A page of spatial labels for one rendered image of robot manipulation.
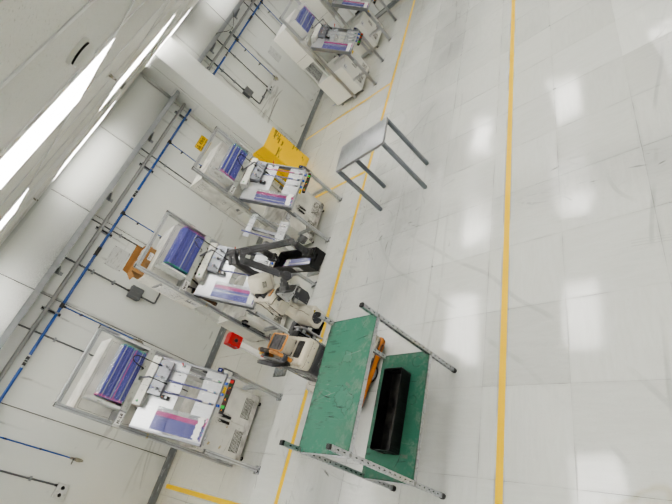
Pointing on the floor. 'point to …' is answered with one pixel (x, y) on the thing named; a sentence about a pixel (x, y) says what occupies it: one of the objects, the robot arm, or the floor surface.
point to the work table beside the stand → (361, 146)
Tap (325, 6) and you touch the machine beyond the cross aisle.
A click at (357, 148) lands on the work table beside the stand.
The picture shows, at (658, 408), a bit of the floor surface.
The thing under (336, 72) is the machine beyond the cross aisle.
